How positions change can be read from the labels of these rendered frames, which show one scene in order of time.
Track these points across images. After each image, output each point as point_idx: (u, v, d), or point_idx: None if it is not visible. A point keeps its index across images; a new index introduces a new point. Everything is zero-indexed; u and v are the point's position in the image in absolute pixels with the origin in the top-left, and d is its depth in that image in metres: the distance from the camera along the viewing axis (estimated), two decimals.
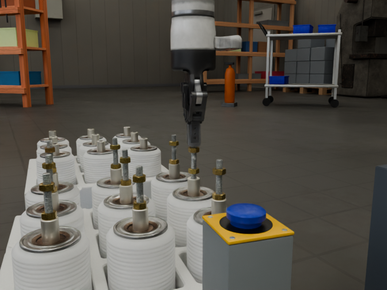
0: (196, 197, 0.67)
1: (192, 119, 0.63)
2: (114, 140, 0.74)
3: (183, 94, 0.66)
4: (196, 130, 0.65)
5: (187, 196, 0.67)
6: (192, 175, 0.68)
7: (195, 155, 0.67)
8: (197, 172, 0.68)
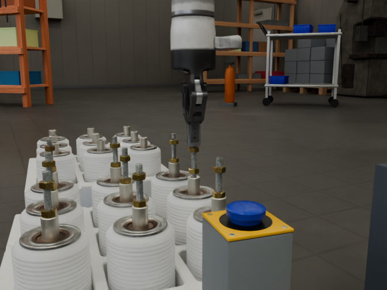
0: None
1: (192, 119, 0.63)
2: (114, 138, 0.74)
3: (183, 94, 0.66)
4: (196, 130, 0.65)
5: (203, 188, 0.71)
6: (192, 175, 0.68)
7: (194, 155, 0.67)
8: (197, 172, 0.68)
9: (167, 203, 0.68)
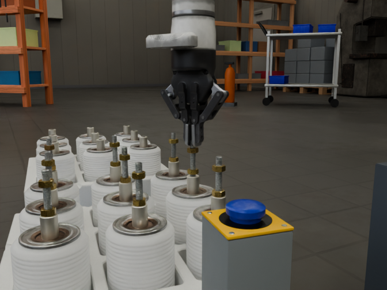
0: (186, 186, 0.71)
1: (180, 115, 0.69)
2: (114, 137, 0.74)
3: None
4: (185, 128, 0.68)
5: None
6: (190, 175, 0.68)
7: (192, 156, 0.67)
8: (193, 174, 0.67)
9: (173, 207, 0.66)
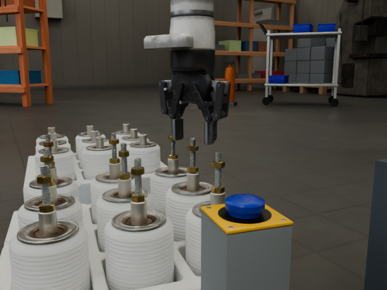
0: (197, 191, 0.66)
1: (168, 111, 0.71)
2: (113, 134, 0.74)
3: None
4: (173, 123, 0.69)
5: (188, 191, 0.66)
6: None
7: (195, 153, 0.68)
8: (196, 170, 0.69)
9: None
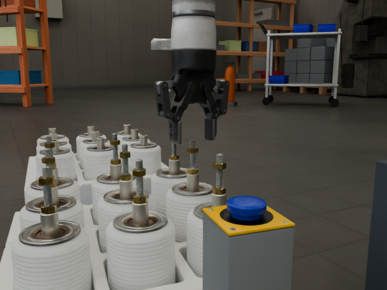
0: (187, 192, 0.66)
1: (224, 112, 0.69)
2: (114, 135, 0.74)
3: (191, 96, 0.64)
4: (213, 123, 0.69)
5: (181, 190, 0.68)
6: None
7: (190, 155, 0.68)
8: (189, 173, 0.68)
9: None
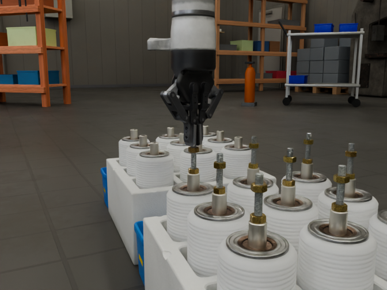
0: (348, 198, 0.63)
1: (209, 116, 0.68)
2: (254, 138, 0.71)
3: (197, 95, 0.64)
4: (199, 128, 0.68)
5: None
6: None
7: (348, 159, 0.64)
8: None
9: None
